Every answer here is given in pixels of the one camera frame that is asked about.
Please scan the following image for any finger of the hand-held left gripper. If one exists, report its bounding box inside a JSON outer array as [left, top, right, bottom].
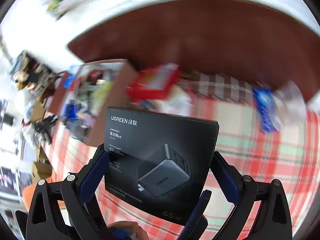
[[177, 189, 212, 240]]

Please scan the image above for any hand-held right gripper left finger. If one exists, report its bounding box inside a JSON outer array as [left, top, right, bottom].
[[26, 144, 111, 240]]

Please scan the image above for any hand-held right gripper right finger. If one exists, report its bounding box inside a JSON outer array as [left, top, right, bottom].
[[211, 151, 293, 240]]

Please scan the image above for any black charger box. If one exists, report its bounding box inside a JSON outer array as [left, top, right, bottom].
[[104, 106, 220, 227]]

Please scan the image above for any brown cardboard box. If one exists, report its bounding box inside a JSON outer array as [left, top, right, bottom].
[[47, 59, 137, 147]]

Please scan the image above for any person's left hand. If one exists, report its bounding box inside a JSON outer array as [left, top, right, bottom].
[[107, 221, 150, 240]]

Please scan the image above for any plaid bed sheet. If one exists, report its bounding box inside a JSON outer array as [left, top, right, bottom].
[[42, 90, 320, 240]]

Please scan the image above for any orange object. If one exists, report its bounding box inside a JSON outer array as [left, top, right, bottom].
[[22, 177, 62, 209]]

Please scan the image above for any blue packet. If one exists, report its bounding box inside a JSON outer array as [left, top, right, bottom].
[[252, 87, 282, 133]]

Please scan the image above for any brown striped pouch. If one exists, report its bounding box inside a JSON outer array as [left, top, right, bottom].
[[189, 71, 253, 103]]

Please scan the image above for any clear plastic box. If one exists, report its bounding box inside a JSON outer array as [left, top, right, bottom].
[[272, 80, 320, 112]]

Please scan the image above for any red and white box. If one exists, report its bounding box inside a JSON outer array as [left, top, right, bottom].
[[126, 63, 181, 103]]

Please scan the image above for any pile of clothes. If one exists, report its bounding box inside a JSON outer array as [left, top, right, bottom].
[[9, 49, 57, 94]]

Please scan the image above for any brown wooden headboard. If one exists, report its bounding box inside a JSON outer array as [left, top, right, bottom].
[[66, 0, 320, 105]]

